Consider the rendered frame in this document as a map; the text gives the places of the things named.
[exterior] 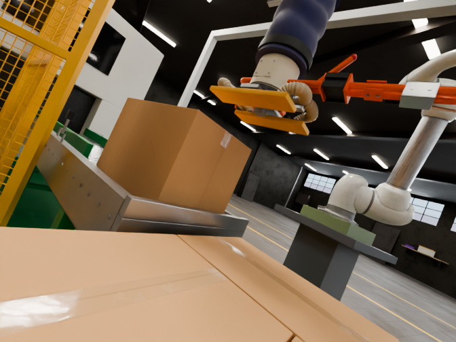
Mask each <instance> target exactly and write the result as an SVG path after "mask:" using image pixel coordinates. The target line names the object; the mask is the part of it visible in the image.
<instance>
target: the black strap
mask: <svg viewBox="0 0 456 342"><path fill-rule="evenodd" d="M271 43H276V44H280V45H284V46H286V47H289V48H291V49H293V50H294V51H296V52H298V53H299V54H300V55H301V56H302V57H303V59H304V60H305V62H306V65H307V73H308V72H309V69H310V67H311V64H312V62H313V57H312V54H311V51H310V50H309V48H308V47H307V46H306V45H305V44H304V43H303V42H302V41H301V40H299V39H297V38H296V37H293V36H291V35H287V34H282V33H275V34H271V35H268V36H266V37H264V38H263V39H262V41H261V42H260V45H259V47H258V49H257V51H256V52H258V51H259V50H260V49H261V48H262V47H263V46H264V45H267V44H271Z"/></svg>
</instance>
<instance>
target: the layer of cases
mask: <svg viewBox="0 0 456 342"><path fill-rule="evenodd" d="M0 342H399V340H398V339H397V338H395V337H394V336H392V335H391V334H389V333H388V332H386V331H385V330H383V329H382V328H380V327H378V326H377V325H376V324H374V323H372V322H371V321H369V320H367V319H366V318H365V317H363V316H361V315H360V314H358V313H357V312H355V311H354V310H352V309H350V308H349V307H348V306H346V305H344V304H343V303H341V302H340V301H338V300H336V299H335V298H334V297H332V296H330V295H329V294H327V293H326V292H324V291H323V290H321V289H319V288H318V287H317V286H315V285H313V284H312V283H310V282H308V281H307V280H306V279H304V278H302V277H301V276H299V275H298V274H296V273H295V272H293V271H291V270H290V269H289V268H287V267H285V266H284V265H282V264H281V263H279V262H277V261H276V260H275V259H273V258H271V257H270V256H268V255H267V254H265V253H264V252H262V251H260V250H259V249H258V248H256V247H254V246H253V245H251V244H249V243H248V242H247V241H245V240H243V239H242V238H240V237H220V236H204V235H174V234H158V233H127V232H112V231H81V230H65V229H35V228H19V227H0Z"/></svg>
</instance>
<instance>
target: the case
mask: <svg viewBox="0 0 456 342"><path fill-rule="evenodd" d="M251 151H252V150H251V149H250V148H248V147H247V146H246V145H245V144H243V143H242V142H240V141H239V140H238V139H237V138H236V137H234V136H233V135H231V134H230V133H228V131H226V130H225V129H223V128H222V127H220V126H219V125H218V124H217V123H216V122H214V121H213V120H211V119H210V118H209V117H208V116H206V115H205V114H203V113H202V112H201V111H200V110H197V109H190V108H186V107H179V106H174V105H171V104H163V103H159V102H151V101H148V100H140V99H136V98H128V99H127V101H126V103H125V105H124V106H123V109H122V111H121V113H120V115H119V117H118V119H117V122H116V124H115V126H114V128H113V130H112V132H111V135H110V137H109V139H108V141H107V143H106V145H105V147H104V149H103V151H102V153H101V155H100V158H99V160H98V162H97V164H96V165H97V166H98V167H99V168H100V169H101V170H102V171H103V172H104V173H105V174H107V175H108V176H109V177H110V178H112V179H113V180H114V181H115V182H116V183H117V184H119V185H120V186H121V187H123V188H124V189H125V190H126V191H127V192H128V193H130V194H131V195H133V196H137V197H143V198H147V199H151V200H157V201H161V202H168V203H171V204H178V205H182V206H188V207H192V208H198V209H202V210H208V211H212V212H218V213H222V214H224V212H225V209H226V207H227V205H228V203H229V200H230V198H231V196H232V194H233V191H234V189H235V186H236V185H237V183H238V180H239V178H240V176H241V173H242V171H243V169H244V166H245V165H246V162H247V160H248V157H249V155H250V153H251Z"/></svg>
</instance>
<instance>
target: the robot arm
mask: <svg viewBox="0 0 456 342"><path fill-rule="evenodd" d="M451 67H456V50H451V51H449V52H446V53H443V54H441V55H439V56H437V57H435V58H433V59H431V60H430V61H428V62H427V63H425V64H423V65H422V66H420V67H419V68H417V69H415V70H414V71H412V72H411V73H409V74H408V75H407V76H405V77H404V78H403V79H402V81H401V82H400V83H399V84H406V83H407V82H408V81H419V82H438V83H441V86H454V87H456V81H455V80H452V79H441V78H437V76H438V75H439V74H440V73H441V72H443V71H444V70H446V69H449V68H451ZM432 106H436V107H443V108H448V109H455V110H456V105H451V104H435V103H433V105H432ZM421 116H422V118H421V120H420V122H419V124H418V126H417V127H416V129H415V131H414V133H413V135H412V136H411V139H410V140H409V142H408V144H407V146H406V147H405V149H404V151H403V152H402V155H401V156H400V158H399V160H398V162H397V164H396V165H395V167H394V169H393V170H392V173H391V174H390V176H389V178H388V180H387V182H386V183H381V184H380V185H379V186H378V187H377V188H375V189H374V190H373V189H371V188H369V187H368V182H367V181H366V179H364V178H363V177H362V176H359V175H357V174H346V175H345V176H343V177H342V178H341V179H339V181H338V182H337V183H336V185H335V186H334V188H333V190H332V193H331V195H330V197H329V201H328V204H327V206H319V205H318V207H317V208H318V210H320V211H322V212H325V213H327V214H330V215H332V216H335V217H337V218H339V219H342V220H344V221H347V222H349V223H352V224H354V225H356V226H358V225H359V224H357V223H356V222H354V218H355V215H356V213H359V214H363V215H364V216H367V217H368V218H370V219H373V220H376V221H379V222H381V223H385V224H388V225H399V226H401V225H406V224H408V223H410V222H411V221H412V219H413V217H414V215H415V209H414V207H413V205H412V204H411V203H410V201H411V195H410V192H409V191H408V190H409V187H410V186H411V184H412V183H413V181H414V179H415V177H416V176H417V174H418V172H419V171H420V169H421V167H422V165H423V164H424V162H425V161H426V159H427V157H428V155H429V154H430V153H431V151H432V149H433V148H434V146H435V144H436V143H437V141H438V139H439V138H440V136H441V134H442V133H443V131H444V129H445V128H446V126H447V124H448V122H452V121H453V120H454V119H456V113H451V112H447V111H440V110H436V109H430V110H423V109H422V110H421Z"/></svg>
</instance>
